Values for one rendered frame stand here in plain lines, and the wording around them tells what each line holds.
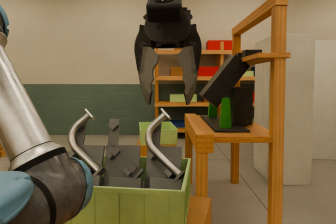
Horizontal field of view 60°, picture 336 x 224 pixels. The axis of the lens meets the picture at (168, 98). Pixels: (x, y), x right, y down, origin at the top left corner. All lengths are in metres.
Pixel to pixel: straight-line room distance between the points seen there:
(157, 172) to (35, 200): 0.80
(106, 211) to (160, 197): 0.20
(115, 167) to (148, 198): 0.32
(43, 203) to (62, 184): 0.06
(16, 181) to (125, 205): 0.58
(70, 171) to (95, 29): 6.89
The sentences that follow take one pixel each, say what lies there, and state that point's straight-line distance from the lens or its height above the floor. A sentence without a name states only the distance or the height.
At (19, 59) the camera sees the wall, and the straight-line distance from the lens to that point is 7.98.
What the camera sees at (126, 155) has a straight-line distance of 1.30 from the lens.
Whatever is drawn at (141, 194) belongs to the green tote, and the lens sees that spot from 1.03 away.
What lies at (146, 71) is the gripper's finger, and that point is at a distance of 0.46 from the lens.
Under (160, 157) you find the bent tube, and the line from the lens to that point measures 1.23.
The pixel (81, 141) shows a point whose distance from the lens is 1.39.
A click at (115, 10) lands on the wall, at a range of 7.42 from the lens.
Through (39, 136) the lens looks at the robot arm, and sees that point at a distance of 0.62.
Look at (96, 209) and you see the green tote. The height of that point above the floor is 0.88.
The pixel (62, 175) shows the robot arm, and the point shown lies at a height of 1.14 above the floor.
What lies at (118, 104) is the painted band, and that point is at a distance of 7.23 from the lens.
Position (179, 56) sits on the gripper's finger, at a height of 1.36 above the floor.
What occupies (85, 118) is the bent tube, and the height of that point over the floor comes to 1.15.
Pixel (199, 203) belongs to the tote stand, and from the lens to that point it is 1.34.
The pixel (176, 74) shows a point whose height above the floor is 1.47.
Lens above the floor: 1.32
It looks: 3 degrees down
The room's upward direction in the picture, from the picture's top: straight up
